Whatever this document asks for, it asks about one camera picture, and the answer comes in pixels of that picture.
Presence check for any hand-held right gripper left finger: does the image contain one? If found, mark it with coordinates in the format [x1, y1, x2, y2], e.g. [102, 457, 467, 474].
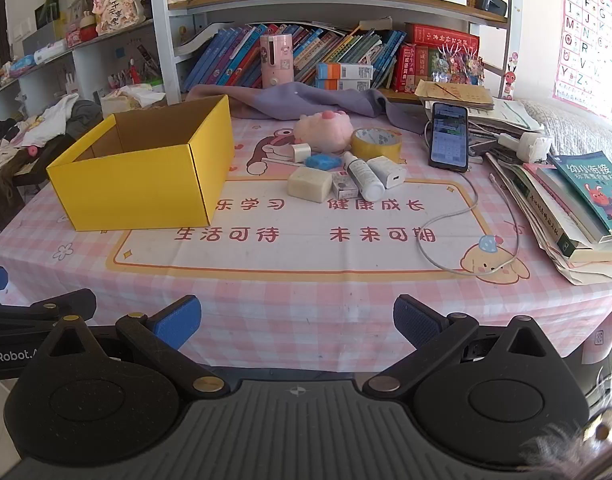
[36, 296, 231, 400]

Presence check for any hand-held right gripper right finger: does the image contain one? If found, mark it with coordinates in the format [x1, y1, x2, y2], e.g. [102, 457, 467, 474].
[362, 294, 567, 397]

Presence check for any yellow cardboard box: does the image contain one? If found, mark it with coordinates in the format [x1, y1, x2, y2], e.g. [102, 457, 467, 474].
[46, 94, 235, 232]

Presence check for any white plastic bottle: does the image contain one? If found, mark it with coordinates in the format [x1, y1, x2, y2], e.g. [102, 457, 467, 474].
[342, 151, 385, 203]

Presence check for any white charger adapter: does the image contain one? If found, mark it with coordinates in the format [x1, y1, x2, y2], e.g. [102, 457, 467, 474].
[367, 156, 407, 191]

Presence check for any small red white carton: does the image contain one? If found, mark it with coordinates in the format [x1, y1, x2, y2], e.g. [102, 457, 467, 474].
[331, 170, 361, 200]

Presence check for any yellow tape roll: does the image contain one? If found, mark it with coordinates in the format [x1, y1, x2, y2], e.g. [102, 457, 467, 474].
[351, 128, 403, 163]

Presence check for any cream soap bar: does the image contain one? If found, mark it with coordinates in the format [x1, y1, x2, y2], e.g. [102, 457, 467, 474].
[287, 166, 334, 204]

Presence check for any blue packet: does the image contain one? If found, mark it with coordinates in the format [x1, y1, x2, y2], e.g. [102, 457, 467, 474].
[304, 153, 343, 171]

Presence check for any pink plush toy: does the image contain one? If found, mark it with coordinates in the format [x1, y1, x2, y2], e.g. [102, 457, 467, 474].
[292, 111, 355, 153]

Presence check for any pink printed tablecloth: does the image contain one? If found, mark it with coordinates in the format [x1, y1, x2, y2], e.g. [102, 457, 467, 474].
[0, 100, 612, 376]

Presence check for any pile of clothes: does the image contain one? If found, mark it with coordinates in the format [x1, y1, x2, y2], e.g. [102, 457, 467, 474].
[0, 92, 104, 211]

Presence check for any stack of workbooks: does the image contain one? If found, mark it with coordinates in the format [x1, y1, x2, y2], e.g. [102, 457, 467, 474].
[486, 152, 612, 286]

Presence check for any black smartphone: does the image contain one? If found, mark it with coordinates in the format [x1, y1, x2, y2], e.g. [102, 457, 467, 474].
[428, 101, 470, 173]

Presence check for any grey fluffy trim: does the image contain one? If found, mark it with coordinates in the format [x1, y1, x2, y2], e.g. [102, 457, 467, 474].
[523, 420, 612, 468]

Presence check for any white plastic device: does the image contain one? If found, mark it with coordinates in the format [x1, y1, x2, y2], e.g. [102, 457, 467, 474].
[498, 131, 552, 163]

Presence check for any white plastic bag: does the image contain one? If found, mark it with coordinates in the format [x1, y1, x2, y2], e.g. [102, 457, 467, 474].
[100, 84, 165, 121]

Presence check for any teal children's book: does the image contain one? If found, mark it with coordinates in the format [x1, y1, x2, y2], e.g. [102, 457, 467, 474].
[548, 151, 612, 233]

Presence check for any pile of papers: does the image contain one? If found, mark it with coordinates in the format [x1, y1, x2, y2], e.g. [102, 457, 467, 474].
[423, 97, 544, 153]

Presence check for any brown paper envelope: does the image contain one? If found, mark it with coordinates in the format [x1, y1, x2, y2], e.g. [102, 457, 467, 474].
[415, 80, 494, 110]

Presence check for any white cabinet shelf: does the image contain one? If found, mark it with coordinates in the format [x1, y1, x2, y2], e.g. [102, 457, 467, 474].
[0, 17, 167, 121]

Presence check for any blue orange white box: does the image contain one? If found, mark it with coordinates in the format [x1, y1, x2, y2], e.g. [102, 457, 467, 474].
[316, 62, 374, 81]
[316, 78, 373, 92]

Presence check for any purple fleece cloth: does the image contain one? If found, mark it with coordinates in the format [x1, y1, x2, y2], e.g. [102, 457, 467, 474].
[187, 81, 434, 135]

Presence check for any grey quilted blanket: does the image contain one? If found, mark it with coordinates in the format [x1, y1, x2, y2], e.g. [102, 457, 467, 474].
[516, 97, 612, 161]

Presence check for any thick red dictionary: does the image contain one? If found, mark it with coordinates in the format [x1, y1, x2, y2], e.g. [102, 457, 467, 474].
[392, 44, 417, 92]

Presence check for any red tan spined dictionary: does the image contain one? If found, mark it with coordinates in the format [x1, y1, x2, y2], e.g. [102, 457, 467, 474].
[415, 46, 430, 88]

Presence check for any colourful ornament bundle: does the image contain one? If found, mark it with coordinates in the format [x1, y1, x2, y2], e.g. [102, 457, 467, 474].
[431, 42, 486, 85]

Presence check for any row of children's books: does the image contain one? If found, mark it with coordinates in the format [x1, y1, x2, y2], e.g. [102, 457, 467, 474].
[182, 22, 407, 92]

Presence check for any large red book box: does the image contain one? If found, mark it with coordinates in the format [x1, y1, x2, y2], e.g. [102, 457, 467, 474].
[405, 23, 479, 52]

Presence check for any pink cartoon figure card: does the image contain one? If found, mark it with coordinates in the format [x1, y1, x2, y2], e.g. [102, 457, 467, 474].
[93, 0, 146, 36]

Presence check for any white charging cable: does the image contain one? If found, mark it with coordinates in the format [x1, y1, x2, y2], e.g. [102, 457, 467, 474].
[417, 172, 521, 277]

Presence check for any white metal shelf frame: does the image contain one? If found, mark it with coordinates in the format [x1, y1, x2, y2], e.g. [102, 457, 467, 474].
[148, 0, 524, 106]

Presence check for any alphabet wall poster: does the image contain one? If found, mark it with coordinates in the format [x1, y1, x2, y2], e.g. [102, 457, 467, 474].
[553, 0, 612, 116]

